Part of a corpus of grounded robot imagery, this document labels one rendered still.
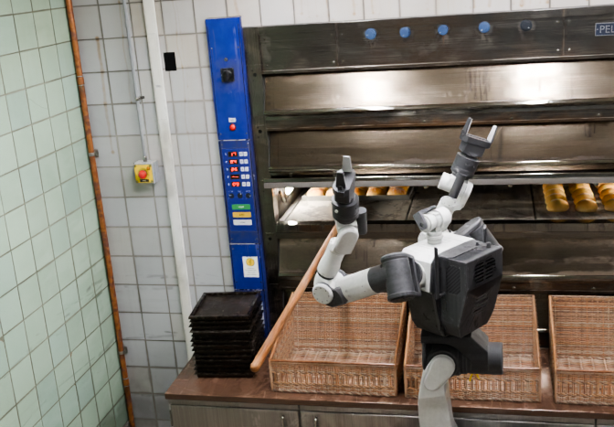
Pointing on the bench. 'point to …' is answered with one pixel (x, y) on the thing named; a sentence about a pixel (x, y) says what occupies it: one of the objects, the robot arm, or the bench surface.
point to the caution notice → (250, 266)
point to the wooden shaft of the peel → (290, 306)
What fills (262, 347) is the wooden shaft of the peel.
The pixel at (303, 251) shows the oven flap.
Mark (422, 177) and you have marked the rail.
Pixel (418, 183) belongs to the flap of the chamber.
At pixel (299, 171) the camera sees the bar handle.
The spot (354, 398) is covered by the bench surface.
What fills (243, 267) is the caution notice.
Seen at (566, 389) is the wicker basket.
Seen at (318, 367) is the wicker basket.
